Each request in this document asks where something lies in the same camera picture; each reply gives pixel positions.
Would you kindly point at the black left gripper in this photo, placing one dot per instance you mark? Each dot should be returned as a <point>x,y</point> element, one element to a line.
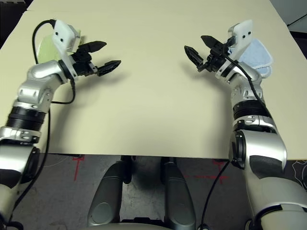
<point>82,63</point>

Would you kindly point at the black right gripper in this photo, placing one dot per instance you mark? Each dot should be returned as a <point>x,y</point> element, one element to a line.
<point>216,58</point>

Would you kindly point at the green towel with white trim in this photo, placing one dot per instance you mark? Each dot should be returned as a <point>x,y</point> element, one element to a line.
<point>48,50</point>

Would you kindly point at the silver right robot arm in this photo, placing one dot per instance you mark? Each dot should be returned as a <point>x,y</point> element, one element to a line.
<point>261,148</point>

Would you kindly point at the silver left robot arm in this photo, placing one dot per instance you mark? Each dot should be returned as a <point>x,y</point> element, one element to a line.
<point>36,72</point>

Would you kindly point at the light blue towel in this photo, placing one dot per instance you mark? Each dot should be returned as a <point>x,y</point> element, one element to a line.
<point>257,54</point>

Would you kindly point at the black cabinet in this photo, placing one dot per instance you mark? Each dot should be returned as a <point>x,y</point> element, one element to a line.
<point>301,43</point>

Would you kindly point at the black tripod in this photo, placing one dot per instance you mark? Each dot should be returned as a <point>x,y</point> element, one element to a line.
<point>297,20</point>

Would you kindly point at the black foam floor mat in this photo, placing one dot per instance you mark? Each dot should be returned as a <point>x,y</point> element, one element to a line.
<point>9,19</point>

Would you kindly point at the grey robot left leg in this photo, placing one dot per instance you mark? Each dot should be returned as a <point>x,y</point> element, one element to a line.
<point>106,191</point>

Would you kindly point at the grey robot leg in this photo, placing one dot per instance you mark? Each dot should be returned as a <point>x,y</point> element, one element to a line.
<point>106,191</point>
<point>177,191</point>

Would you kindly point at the grey robot right leg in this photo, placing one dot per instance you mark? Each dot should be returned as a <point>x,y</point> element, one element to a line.
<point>177,191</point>

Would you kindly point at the pale robot torso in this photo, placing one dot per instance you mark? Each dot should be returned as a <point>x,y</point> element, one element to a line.
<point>139,227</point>

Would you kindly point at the grey round stand wheel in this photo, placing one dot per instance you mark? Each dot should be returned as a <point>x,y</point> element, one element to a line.
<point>250,225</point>
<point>203,227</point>

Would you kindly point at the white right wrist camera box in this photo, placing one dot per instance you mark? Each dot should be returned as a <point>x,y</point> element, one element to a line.
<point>244,31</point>

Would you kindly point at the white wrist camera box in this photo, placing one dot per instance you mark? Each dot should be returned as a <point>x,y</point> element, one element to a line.
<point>63,31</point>
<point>244,31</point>

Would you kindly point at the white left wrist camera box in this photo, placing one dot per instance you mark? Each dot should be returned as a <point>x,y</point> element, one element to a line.
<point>63,31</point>

